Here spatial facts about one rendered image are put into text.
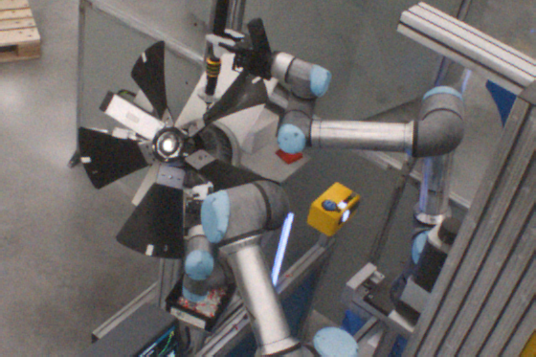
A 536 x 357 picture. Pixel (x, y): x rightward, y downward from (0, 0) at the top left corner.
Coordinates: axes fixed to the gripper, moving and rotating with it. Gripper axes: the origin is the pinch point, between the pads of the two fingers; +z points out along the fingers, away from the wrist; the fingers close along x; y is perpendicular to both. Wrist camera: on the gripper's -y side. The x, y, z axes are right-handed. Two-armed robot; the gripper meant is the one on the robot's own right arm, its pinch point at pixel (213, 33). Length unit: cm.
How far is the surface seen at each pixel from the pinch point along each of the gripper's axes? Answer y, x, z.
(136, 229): 65, -21, 8
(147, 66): 31.6, 15.7, 29.2
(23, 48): 156, 150, 198
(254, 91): 23.8, 14.4, -9.7
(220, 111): 31.4, 8.4, -2.3
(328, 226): 62, 14, -44
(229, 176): 45.8, -1.5, -12.9
